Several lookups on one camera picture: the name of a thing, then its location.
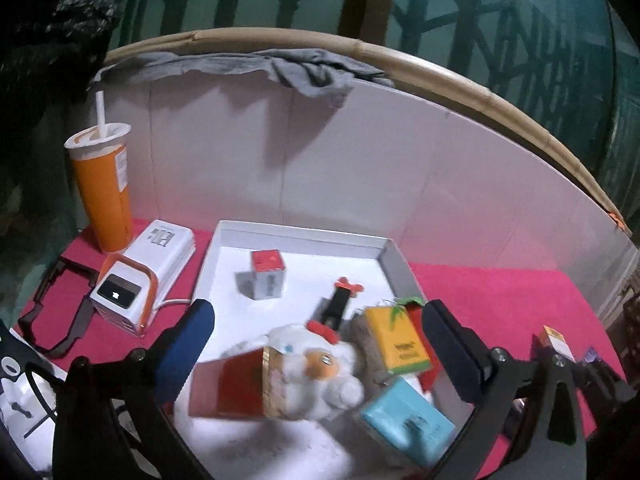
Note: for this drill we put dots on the black plastic bag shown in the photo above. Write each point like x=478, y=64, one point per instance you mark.
x=50, y=45

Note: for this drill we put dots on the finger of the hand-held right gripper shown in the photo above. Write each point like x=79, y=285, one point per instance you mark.
x=605, y=385

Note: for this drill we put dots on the pink table cloth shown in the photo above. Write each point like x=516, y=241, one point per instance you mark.
x=500, y=300

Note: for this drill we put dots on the small yellow box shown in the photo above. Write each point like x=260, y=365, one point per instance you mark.
x=556, y=342

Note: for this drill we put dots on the white plush toy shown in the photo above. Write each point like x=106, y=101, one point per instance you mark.
x=310, y=385

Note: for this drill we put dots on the light blue box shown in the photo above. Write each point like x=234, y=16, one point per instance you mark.
x=400, y=417

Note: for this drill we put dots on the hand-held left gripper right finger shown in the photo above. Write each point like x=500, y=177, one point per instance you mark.
x=450, y=355

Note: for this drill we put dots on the black white cat print pad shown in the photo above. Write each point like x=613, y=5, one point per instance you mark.
x=20, y=400

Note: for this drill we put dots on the grey cloth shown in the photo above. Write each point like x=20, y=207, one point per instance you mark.
x=310, y=70

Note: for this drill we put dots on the white orange charging station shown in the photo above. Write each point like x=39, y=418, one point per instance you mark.
x=145, y=260

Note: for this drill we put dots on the small white box red top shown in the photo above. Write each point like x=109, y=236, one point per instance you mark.
x=265, y=280

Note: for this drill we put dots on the green lattice window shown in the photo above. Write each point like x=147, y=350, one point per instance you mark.
x=500, y=10

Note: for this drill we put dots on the black plastic bracket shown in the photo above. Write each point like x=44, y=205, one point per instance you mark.
x=75, y=325

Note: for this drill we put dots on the red packet green leaf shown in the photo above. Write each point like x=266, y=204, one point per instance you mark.
x=417, y=317

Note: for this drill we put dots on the white shallow cardboard box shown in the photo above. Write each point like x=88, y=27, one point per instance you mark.
x=225, y=285

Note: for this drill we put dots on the bamboo chair rim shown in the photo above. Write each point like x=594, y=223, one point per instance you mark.
x=450, y=72

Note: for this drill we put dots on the red box gold edge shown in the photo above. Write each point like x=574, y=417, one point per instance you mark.
x=225, y=382

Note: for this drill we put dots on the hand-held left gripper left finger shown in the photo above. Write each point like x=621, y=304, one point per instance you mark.
x=185, y=350

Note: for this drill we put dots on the white backing board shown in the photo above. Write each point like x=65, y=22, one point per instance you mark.
x=400, y=170

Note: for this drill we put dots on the orange drink cup with straw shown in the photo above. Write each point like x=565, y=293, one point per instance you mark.
x=102, y=200

